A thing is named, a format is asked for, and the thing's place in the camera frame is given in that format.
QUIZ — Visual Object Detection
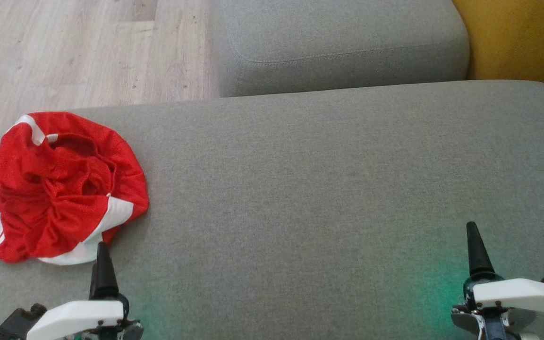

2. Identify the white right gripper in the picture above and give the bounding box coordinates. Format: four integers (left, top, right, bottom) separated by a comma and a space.
450, 221, 544, 340

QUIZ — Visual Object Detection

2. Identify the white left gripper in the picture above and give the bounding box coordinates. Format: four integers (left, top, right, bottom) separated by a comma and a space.
26, 241, 144, 340

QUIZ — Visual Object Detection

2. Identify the red and white sports shirt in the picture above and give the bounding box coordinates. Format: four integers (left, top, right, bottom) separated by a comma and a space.
0, 111, 150, 266

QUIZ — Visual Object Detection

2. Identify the large grey sofa seat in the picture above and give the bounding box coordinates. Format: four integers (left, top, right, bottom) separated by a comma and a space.
0, 79, 544, 340

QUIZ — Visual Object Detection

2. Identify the yellow sofa backrest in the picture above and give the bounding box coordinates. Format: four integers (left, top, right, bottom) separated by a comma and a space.
451, 0, 544, 95

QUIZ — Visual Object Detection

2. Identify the small grey sofa cushion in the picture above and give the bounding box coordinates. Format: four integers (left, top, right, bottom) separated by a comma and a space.
211, 0, 471, 98

